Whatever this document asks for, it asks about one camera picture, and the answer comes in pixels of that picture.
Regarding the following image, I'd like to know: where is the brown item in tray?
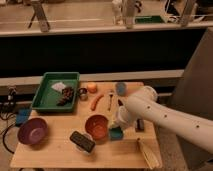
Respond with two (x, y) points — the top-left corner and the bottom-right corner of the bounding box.
(57, 87), (74, 106)

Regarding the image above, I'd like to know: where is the black cable on floor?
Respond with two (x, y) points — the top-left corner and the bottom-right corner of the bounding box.
(0, 103), (18, 154)

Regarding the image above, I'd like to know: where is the white cloth in tray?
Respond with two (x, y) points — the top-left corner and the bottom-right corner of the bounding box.
(51, 82), (66, 92)

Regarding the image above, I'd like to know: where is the purple bowl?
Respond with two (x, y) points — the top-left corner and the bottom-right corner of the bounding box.
(17, 118), (48, 145)

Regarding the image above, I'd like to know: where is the red-brown bowl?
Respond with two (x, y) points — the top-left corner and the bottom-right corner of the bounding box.
(85, 115), (108, 141)

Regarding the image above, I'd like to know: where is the green plastic tray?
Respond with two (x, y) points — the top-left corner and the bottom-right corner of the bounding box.
(31, 72), (80, 113)

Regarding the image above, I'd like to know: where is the blue cup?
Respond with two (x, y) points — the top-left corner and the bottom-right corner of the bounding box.
(115, 82), (127, 96)

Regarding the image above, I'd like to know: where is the blue box on floor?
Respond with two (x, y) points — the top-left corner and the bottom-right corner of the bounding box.
(15, 109), (31, 126)

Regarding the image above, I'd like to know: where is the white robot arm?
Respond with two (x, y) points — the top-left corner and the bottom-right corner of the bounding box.
(111, 86), (213, 154)

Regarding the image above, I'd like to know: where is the black rectangular block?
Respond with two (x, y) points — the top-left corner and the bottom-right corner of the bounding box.
(70, 131), (95, 153)

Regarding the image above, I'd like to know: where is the teal sponge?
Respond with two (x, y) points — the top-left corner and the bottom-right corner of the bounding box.
(109, 127), (123, 140)

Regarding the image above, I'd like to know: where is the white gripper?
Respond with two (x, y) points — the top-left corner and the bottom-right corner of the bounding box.
(110, 106), (136, 130)

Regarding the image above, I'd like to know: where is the orange cup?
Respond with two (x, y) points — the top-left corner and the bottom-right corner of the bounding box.
(87, 82), (97, 93)

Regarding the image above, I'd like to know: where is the orange carrot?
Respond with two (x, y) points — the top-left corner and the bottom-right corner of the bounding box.
(90, 94), (104, 111)

